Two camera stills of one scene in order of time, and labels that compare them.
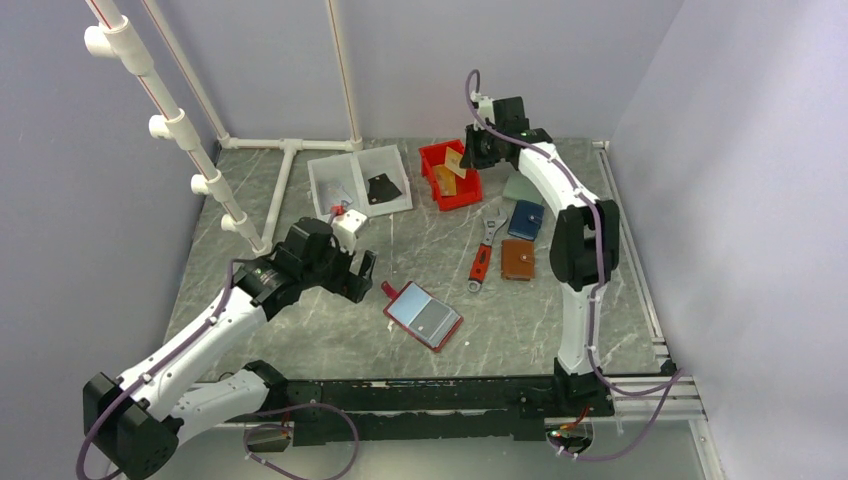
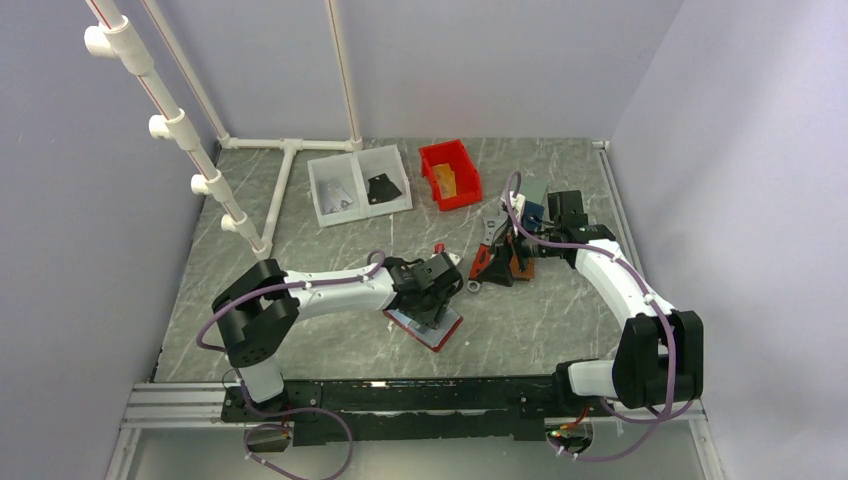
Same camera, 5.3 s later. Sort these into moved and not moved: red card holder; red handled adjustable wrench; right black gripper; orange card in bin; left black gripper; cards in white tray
Moved: left black gripper; right black gripper
Not moved: red handled adjustable wrench; orange card in bin; red card holder; cards in white tray
